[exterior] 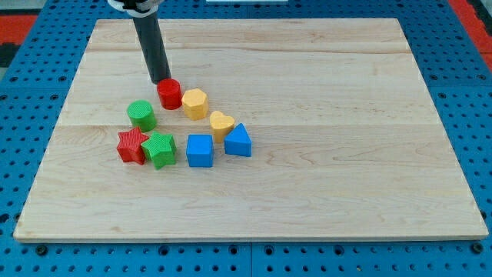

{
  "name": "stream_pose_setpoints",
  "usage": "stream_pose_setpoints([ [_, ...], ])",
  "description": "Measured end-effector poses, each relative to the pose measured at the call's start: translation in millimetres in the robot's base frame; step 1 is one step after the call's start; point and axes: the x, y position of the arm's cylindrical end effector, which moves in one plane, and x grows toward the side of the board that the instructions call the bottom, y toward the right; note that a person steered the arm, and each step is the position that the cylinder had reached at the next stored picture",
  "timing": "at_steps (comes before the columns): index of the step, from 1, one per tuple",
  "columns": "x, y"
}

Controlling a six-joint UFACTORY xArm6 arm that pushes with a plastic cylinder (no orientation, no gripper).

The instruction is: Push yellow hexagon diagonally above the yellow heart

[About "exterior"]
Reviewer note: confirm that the green star block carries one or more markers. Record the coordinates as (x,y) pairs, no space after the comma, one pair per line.
(160,149)

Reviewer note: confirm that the green cylinder block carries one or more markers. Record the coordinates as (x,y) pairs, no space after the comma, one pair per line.
(141,114)

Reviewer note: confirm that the yellow hexagon block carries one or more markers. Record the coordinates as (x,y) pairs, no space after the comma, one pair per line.
(195,103)

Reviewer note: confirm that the red star block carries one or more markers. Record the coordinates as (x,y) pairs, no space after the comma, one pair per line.
(129,146)

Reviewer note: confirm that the blue triangle block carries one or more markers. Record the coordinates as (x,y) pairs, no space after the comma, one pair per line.
(238,142)

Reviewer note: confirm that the red cylinder block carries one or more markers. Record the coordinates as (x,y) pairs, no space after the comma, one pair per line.
(169,93)

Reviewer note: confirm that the wooden board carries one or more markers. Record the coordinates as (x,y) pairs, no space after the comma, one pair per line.
(347,144)

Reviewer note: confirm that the yellow heart block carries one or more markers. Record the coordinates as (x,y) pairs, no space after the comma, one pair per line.
(221,125)

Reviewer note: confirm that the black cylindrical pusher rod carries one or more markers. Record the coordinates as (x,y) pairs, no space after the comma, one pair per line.
(152,46)

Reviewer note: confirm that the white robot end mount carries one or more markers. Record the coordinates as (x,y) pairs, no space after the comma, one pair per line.
(136,8)

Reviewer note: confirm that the blue cube block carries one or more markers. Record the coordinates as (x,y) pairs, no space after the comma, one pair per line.
(200,150)

